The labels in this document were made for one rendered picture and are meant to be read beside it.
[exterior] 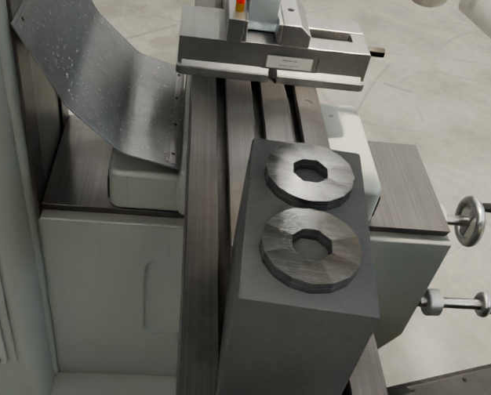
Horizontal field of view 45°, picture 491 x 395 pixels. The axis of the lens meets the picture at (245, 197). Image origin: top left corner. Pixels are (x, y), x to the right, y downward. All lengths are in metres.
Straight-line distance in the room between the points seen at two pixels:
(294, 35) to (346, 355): 0.66
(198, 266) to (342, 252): 0.27
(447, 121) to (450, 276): 1.02
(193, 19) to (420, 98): 2.15
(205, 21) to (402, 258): 0.60
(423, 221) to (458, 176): 1.50
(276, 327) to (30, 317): 0.83
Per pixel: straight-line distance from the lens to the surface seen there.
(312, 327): 0.51
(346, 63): 1.11
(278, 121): 1.00
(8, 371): 1.44
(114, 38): 1.19
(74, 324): 1.36
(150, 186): 1.04
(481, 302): 1.42
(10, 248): 1.12
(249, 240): 0.53
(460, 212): 1.45
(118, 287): 1.24
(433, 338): 2.04
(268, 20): 1.08
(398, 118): 2.92
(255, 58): 1.08
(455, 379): 1.21
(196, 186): 0.85
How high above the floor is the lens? 1.52
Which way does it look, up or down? 43 degrees down
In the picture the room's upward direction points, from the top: 11 degrees clockwise
